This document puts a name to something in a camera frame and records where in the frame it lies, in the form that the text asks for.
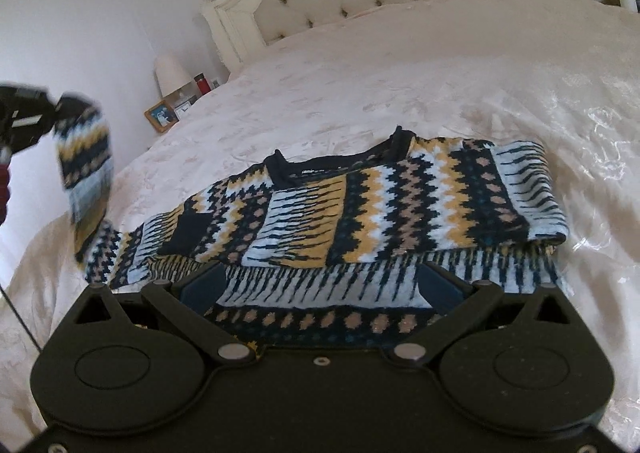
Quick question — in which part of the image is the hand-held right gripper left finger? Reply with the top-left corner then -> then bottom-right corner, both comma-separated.
74,262 -> 252,364

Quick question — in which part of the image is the thin black cable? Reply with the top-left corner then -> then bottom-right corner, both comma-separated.
0,282 -> 46,360

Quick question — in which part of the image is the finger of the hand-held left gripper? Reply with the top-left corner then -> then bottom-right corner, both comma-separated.
52,92 -> 99,126

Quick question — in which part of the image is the white table lamp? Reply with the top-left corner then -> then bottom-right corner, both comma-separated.
153,54 -> 195,100

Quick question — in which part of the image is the wooden photo frame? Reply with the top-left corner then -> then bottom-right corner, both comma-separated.
144,101 -> 180,134

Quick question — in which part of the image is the patterned knit sweater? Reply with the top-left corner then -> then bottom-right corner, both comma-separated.
53,104 -> 572,350

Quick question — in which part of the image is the cream bedspread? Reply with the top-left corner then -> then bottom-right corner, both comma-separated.
0,0 -> 640,453

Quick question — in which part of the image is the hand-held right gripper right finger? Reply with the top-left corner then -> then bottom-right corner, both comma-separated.
392,260 -> 567,365

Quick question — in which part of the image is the small clear frame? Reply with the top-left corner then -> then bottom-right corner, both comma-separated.
172,82 -> 200,121

